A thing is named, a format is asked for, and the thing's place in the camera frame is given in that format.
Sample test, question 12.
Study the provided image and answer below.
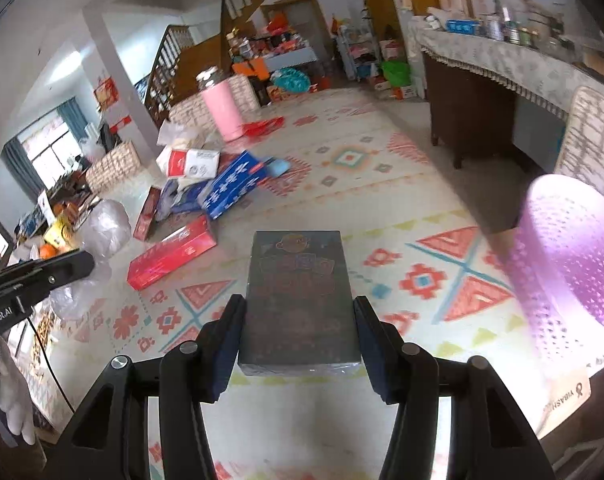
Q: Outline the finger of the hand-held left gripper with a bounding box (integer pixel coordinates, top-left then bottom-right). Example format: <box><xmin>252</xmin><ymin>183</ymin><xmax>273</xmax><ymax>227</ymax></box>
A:
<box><xmin>32</xmin><ymin>249</ymin><xmax>95</xmax><ymax>292</ymax></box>

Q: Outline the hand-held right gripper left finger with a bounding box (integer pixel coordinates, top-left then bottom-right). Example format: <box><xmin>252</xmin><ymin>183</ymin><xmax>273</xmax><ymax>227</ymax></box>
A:
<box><xmin>44</xmin><ymin>294</ymin><xmax>247</xmax><ymax>480</ymax></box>

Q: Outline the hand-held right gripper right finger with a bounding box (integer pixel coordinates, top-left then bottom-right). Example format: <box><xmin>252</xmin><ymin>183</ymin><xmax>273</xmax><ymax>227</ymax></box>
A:
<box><xmin>353</xmin><ymin>296</ymin><xmax>557</xmax><ymax>480</ymax></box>

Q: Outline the dark printed box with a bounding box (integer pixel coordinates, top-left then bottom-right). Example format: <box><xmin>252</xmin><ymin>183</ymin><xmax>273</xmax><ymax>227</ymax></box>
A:
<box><xmin>238</xmin><ymin>230</ymin><xmax>363</xmax><ymax>377</ymax></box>

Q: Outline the purple perforated plastic basket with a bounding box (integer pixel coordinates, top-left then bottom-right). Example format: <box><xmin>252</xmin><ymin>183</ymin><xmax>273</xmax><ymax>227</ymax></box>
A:
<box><xmin>510</xmin><ymin>174</ymin><xmax>604</xmax><ymax>333</ymax></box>

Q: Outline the person's left forearm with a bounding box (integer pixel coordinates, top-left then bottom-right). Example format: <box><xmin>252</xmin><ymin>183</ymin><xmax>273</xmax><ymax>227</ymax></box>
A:
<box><xmin>0</xmin><ymin>417</ymin><xmax>48</xmax><ymax>480</ymax></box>

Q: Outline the person's left hand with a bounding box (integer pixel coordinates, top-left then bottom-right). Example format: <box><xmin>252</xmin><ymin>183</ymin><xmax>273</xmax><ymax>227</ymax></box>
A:
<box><xmin>0</xmin><ymin>337</ymin><xmax>39</xmax><ymax>447</ymax></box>

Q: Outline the clear plastic bag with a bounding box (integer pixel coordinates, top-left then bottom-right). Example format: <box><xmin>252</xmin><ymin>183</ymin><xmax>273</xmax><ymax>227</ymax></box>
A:
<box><xmin>78</xmin><ymin>199</ymin><xmax>132</xmax><ymax>262</ymax></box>

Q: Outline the narrow red box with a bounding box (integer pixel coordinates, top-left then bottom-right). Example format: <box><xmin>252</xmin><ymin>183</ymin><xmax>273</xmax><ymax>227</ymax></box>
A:
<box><xmin>133</xmin><ymin>186</ymin><xmax>163</xmax><ymax>241</ymax></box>

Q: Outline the large red flat box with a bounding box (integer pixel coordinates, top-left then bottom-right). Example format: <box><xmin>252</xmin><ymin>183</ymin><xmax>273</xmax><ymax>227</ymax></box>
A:
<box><xmin>127</xmin><ymin>215</ymin><xmax>217</xmax><ymax>291</ymax></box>

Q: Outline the low patterned carton stack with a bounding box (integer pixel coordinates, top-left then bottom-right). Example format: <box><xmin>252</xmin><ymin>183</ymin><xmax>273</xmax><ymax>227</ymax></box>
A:
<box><xmin>85</xmin><ymin>141</ymin><xmax>143</xmax><ymax>196</ymax></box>

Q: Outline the window with blue curtain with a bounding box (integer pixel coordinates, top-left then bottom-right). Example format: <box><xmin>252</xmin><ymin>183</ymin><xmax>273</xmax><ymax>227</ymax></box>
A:
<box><xmin>1</xmin><ymin>97</ymin><xmax>91</xmax><ymax>187</ymax></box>

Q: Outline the dark blue cloth bag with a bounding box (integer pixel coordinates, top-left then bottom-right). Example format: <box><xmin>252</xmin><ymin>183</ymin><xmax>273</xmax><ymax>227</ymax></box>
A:
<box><xmin>156</xmin><ymin>179</ymin><xmax>213</xmax><ymax>217</ymax></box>

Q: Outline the white and red box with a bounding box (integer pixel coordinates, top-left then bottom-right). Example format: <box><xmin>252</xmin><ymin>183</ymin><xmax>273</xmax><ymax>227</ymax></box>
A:
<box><xmin>156</xmin><ymin>146</ymin><xmax>221</xmax><ymax>180</ymax></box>

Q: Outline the blue patterned flat box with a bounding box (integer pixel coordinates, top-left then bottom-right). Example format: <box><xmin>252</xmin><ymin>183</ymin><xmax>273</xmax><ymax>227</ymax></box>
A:
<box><xmin>200</xmin><ymin>150</ymin><xmax>271</xmax><ymax>221</ymax></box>

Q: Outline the white crumpled bag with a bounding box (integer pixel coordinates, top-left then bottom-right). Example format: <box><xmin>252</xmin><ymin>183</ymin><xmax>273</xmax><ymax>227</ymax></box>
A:
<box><xmin>157</xmin><ymin>120</ymin><xmax>205</xmax><ymax>149</ymax></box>

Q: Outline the light blue roll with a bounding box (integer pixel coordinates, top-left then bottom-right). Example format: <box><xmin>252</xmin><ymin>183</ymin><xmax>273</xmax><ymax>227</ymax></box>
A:
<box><xmin>266</xmin><ymin>157</ymin><xmax>293</xmax><ymax>179</ymax></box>

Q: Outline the pink cylindrical container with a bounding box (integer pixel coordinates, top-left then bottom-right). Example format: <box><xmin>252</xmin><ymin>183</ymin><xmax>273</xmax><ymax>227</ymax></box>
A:
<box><xmin>196</xmin><ymin>66</ymin><xmax>245</xmax><ymax>142</ymax></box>

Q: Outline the red plastic bag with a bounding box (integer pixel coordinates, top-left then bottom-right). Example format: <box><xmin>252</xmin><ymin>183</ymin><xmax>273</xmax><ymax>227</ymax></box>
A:
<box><xmin>241</xmin><ymin>116</ymin><xmax>287</xmax><ymax>139</ymax></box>

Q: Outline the wooden staircase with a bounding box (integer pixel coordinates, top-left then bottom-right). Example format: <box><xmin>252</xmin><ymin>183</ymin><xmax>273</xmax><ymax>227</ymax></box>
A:
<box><xmin>144</xmin><ymin>0</ymin><xmax>277</xmax><ymax>127</ymax></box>

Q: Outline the stack of patterned cartons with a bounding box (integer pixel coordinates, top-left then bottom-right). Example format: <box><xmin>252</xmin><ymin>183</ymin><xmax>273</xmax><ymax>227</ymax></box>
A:
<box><xmin>169</xmin><ymin>74</ymin><xmax>261</xmax><ymax>133</ymax></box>

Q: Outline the dark wooden cabinet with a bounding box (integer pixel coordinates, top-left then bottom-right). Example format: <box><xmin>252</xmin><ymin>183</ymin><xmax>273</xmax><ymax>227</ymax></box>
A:
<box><xmin>424</xmin><ymin>52</ymin><xmax>521</xmax><ymax>169</ymax></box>
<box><xmin>412</xmin><ymin>14</ymin><xmax>604</xmax><ymax>122</ymax></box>

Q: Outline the teal plastic bag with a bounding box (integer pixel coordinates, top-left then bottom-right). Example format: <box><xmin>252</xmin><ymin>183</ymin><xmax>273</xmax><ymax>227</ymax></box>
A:
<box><xmin>270</xmin><ymin>67</ymin><xmax>313</xmax><ymax>94</ymax></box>

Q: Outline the green plastic bag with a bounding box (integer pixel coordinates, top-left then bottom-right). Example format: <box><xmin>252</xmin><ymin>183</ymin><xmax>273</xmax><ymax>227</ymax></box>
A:
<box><xmin>381</xmin><ymin>60</ymin><xmax>413</xmax><ymax>89</ymax></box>

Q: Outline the white shelf rack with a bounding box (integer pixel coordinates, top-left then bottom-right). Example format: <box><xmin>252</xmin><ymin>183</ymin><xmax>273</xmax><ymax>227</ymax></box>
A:
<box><xmin>336</xmin><ymin>24</ymin><xmax>383</xmax><ymax>82</ymax></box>

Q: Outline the blue box on tablecloth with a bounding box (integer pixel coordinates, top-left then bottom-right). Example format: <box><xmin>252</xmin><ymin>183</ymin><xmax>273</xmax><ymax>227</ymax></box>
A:
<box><xmin>445</xmin><ymin>18</ymin><xmax>483</xmax><ymax>36</ymax></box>

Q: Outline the wooden door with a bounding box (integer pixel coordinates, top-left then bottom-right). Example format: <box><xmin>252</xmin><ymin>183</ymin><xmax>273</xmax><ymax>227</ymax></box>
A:
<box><xmin>261</xmin><ymin>0</ymin><xmax>333</xmax><ymax>68</ymax></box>

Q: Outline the row of jars and bottles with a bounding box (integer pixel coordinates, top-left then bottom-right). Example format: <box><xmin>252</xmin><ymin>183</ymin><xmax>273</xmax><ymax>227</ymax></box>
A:
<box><xmin>482</xmin><ymin>0</ymin><xmax>578</xmax><ymax>52</ymax></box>

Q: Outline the black cable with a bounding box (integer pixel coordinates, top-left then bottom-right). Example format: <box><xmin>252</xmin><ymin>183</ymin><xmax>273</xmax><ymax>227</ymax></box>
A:
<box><xmin>28</xmin><ymin>307</ymin><xmax>77</xmax><ymax>413</ymax></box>

